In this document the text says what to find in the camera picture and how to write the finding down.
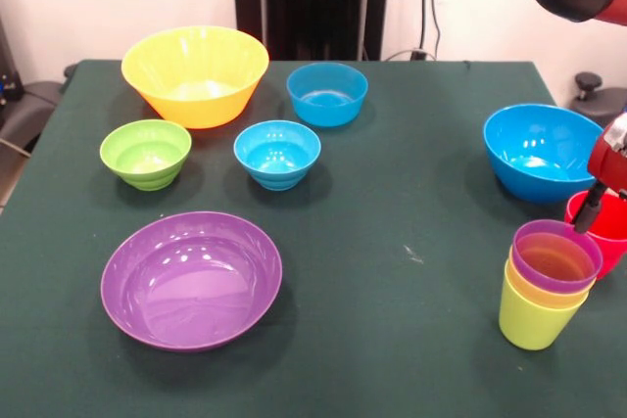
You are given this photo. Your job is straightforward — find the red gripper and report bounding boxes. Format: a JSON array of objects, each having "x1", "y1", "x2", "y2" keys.
[{"x1": 572, "y1": 112, "x2": 627, "y2": 234}]

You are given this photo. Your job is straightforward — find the large blue bowl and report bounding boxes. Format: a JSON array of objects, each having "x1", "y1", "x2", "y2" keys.
[{"x1": 482, "y1": 103, "x2": 606, "y2": 206}]

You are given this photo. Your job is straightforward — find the purple cup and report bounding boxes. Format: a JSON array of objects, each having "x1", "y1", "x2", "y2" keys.
[{"x1": 512, "y1": 219, "x2": 603, "y2": 296}]

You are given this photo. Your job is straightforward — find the yellow cup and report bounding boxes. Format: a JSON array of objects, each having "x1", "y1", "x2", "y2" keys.
[{"x1": 506, "y1": 244, "x2": 592, "y2": 310}]

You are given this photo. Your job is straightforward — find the lime green cup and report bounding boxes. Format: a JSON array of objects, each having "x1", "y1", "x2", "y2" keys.
[{"x1": 498, "y1": 260, "x2": 589, "y2": 351}]

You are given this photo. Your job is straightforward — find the small light blue ribbed bowl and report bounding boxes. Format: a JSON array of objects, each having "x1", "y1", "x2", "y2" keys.
[{"x1": 232, "y1": 119, "x2": 322, "y2": 192}]

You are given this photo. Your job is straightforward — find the red cup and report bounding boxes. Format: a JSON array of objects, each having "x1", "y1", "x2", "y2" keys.
[{"x1": 563, "y1": 189, "x2": 627, "y2": 281}]

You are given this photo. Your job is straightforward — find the dark green table cloth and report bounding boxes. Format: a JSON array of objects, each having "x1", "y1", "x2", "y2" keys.
[{"x1": 0, "y1": 59, "x2": 627, "y2": 418}]

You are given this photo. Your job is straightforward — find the medium blue bowl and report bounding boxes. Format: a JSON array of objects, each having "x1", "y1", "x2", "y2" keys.
[{"x1": 285, "y1": 62, "x2": 369, "y2": 128}]

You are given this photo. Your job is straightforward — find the wide purple bowl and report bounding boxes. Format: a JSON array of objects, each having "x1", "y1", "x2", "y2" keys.
[{"x1": 100, "y1": 210, "x2": 284, "y2": 353}]

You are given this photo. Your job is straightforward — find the large orange bowl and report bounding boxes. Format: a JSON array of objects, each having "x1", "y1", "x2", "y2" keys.
[{"x1": 121, "y1": 24, "x2": 270, "y2": 130}]

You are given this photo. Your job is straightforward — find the small green ribbed bowl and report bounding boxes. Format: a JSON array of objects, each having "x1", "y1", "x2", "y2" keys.
[{"x1": 99, "y1": 118, "x2": 193, "y2": 192}]

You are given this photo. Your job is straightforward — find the black pedestal foot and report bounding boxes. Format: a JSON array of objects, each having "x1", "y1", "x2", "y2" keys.
[
  {"x1": 0, "y1": 79, "x2": 68, "y2": 153},
  {"x1": 570, "y1": 71, "x2": 627, "y2": 126}
]

